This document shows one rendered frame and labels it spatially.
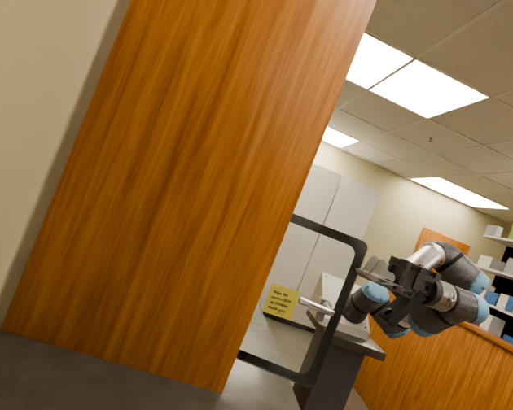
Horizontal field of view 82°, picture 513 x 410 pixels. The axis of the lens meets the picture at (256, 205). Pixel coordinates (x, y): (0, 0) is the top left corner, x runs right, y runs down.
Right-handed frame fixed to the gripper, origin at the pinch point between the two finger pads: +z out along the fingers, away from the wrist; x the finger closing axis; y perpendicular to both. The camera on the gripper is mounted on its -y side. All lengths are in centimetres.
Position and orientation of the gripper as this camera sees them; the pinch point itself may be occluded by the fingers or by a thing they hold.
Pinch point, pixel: (359, 273)
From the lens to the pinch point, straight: 78.4
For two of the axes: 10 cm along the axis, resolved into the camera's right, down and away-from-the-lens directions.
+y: 3.7, -9.3, 0.0
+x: 1.4, 0.5, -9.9
